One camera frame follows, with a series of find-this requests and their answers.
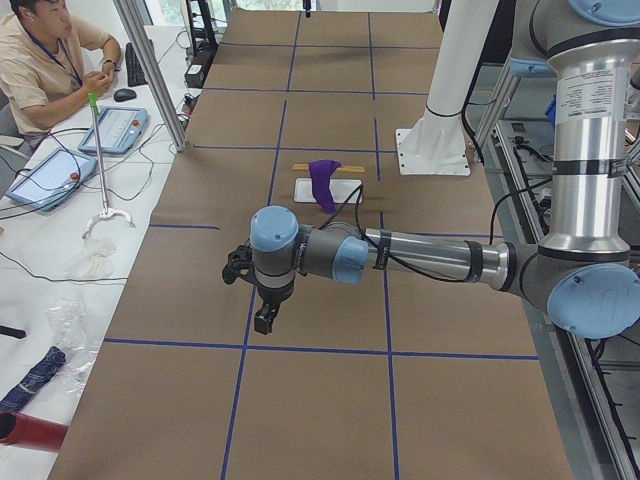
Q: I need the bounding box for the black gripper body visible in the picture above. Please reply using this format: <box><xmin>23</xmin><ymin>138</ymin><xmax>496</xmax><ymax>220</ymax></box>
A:
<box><xmin>257</xmin><ymin>281</ymin><xmax>293</xmax><ymax>313</ymax></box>

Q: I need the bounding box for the purple towel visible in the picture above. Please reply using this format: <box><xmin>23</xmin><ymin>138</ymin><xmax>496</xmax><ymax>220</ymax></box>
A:
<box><xmin>308</xmin><ymin>159</ymin><xmax>342</xmax><ymax>214</ymax></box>

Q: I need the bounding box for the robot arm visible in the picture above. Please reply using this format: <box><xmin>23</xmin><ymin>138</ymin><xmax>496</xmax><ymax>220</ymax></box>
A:
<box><xmin>240</xmin><ymin>1</ymin><xmax>639</xmax><ymax>339</ymax></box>

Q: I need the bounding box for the white rack base tray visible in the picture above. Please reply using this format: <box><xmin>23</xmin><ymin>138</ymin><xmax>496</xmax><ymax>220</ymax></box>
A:
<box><xmin>294</xmin><ymin>178</ymin><xmax>362</xmax><ymax>204</ymax></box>

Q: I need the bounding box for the wooden rack upper bar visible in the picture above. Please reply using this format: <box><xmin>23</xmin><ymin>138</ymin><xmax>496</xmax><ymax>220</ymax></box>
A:
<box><xmin>291</xmin><ymin>163</ymin><xmax>366</xmax><ymax>173</ymax></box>

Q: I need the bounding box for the black keyboard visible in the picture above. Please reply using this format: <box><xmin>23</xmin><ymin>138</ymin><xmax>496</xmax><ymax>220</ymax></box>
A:
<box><xmin>124</xmin><ymin>43</ymin><xmax>147</xmax><ymax>87</ymax></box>

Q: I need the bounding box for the crumpled clear plastic bag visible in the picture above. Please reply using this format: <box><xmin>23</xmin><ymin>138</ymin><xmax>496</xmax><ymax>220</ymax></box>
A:
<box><xmin>46</xmin><ymin>298</ymin><xmax>100</xmax><ymax>398</ymax></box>

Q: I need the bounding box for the black computer mouse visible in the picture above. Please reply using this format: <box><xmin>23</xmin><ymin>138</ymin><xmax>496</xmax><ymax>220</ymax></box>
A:
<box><xmin>113</xmin><ymin>88</ymin><xmax>137</xmax><ymax>103</ymax></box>

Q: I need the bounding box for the far teach pendant tablet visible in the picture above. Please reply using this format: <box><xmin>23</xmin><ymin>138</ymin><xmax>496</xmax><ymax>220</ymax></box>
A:
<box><xmin>97</xmin><ymin>106</ymin><xmax>149</xmax><ymax>155</ymax></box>

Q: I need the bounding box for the teach pendant tablet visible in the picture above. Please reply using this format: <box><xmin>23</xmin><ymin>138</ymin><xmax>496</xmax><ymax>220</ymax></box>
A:
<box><xmin>6</xmin><ymin>148</ymin><xmax>97</xmax><ymax>212</ymax></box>
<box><xmin>97</xmin><ymin>106</ymin><xmax>149</xmax><ymax>155</ymax></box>

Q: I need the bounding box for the folded blue umbrella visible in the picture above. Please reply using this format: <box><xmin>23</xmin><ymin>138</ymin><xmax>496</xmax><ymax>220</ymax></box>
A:
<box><xmin>1</xmin><ymin>346</ymin><xmax>66</xmax><ymax>413</ymax></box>

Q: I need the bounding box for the reacher grabber tool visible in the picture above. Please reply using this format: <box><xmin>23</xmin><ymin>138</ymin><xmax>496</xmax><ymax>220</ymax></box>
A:
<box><xmin>82</xmin><ymin>92</ymin><xmax>136</xmax><ymax>240</ymax></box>

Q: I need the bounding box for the near teach pendant tablet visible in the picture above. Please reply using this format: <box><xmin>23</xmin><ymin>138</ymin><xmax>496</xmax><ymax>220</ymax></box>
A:
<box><xmin>6</xmin><ymin>148</ymin><xmax>97</xmax><ymax>212</ymax></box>

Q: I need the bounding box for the blue storage bin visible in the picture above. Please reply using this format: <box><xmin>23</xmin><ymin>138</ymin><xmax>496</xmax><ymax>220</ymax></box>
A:
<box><xmin>545</xmin><ymin>96</ymin><xmax>556</xmax><ymax>126</ymax></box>

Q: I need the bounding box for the seated man in beige shirt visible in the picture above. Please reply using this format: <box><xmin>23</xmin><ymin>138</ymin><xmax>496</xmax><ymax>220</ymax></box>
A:
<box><xmin>1</xmin><ymin>1</ymin><xmax>121</xmax><ymax>138</ymax></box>

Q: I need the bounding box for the red cylinder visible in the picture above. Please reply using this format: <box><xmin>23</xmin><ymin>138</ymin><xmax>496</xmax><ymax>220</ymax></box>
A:
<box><xmin>1</xmin><ymin>411</ymin><xmax>68</xmax><ymax>452</ymax></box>

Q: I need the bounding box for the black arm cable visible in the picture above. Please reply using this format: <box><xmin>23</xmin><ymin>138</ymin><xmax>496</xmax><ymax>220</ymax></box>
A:
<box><xmin>322</xmin><ymin>182</ymin><xmax>476</xmax><ymax>282</ymax></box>

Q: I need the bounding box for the aluminium frame post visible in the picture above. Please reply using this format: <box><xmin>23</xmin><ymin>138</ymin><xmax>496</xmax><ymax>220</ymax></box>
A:
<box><xmin>113</xmin><ymin>0</ymin><xmax>187</xmax><ymax>152</ymax></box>

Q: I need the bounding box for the white pedestal column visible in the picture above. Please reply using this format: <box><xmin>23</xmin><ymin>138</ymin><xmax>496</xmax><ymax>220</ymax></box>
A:
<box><xmin>396</xmin><ymin>0</ymin><xmax>499</xmax><ymax>176</ymax></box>

